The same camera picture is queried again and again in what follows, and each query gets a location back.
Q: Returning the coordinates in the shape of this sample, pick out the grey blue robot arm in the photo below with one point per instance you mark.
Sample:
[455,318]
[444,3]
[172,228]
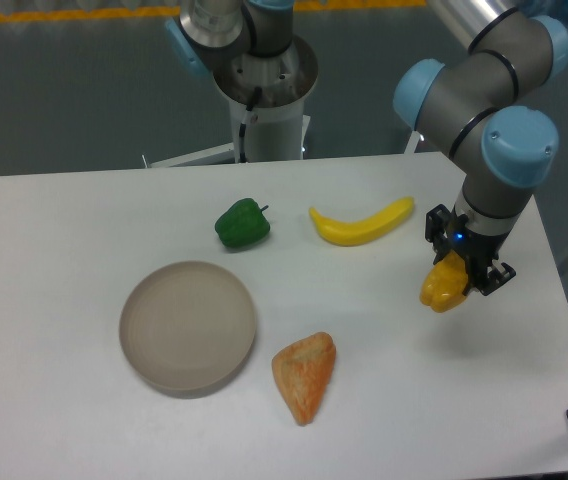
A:
[471,112]

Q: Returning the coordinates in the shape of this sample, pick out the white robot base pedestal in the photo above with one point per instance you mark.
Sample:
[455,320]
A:
[266,99]

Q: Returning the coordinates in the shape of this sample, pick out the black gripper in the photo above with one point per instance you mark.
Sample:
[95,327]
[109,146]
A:
[478,240]

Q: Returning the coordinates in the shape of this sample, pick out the orange toy croissant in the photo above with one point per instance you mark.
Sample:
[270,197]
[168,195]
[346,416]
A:
[302,372]

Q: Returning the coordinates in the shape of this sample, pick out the yellow toy banana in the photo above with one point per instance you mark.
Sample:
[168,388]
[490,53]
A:
[360,232]

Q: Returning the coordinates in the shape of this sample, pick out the yellow toy pepper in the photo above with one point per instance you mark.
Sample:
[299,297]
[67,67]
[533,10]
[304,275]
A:
[443,288]

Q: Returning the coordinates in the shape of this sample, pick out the green toy pepper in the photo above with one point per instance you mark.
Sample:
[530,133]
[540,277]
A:
[243,224]

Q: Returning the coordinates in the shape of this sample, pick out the beige round plate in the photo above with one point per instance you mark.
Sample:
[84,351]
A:
[188,328]

